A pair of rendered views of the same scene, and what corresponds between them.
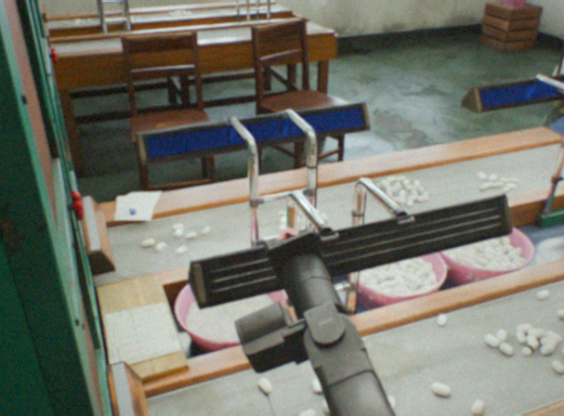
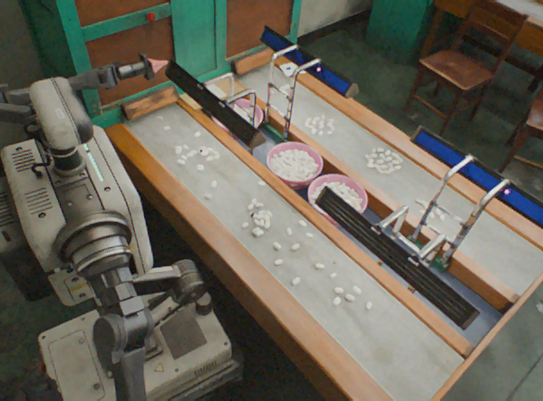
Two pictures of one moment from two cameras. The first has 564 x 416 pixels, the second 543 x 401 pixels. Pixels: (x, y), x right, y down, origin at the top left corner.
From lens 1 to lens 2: 1.83 m
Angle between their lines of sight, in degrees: 52
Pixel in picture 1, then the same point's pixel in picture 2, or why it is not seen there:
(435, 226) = (228, 116)
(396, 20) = not seen: outside the picture
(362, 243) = (207, 98)
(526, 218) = (403, 230)
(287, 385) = (200, 141)
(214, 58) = not seen: outside the picture
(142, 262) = (258, 85)
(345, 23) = not seen: outside the picture
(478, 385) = (223, 198)
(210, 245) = (281, 100)
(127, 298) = (224, 85)
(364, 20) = not seen: outside the picture
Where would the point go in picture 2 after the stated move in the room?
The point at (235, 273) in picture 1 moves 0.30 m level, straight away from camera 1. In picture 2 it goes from (175, 72) to (237, 61)
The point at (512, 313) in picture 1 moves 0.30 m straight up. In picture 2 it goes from (282, 211) to (289, 162)
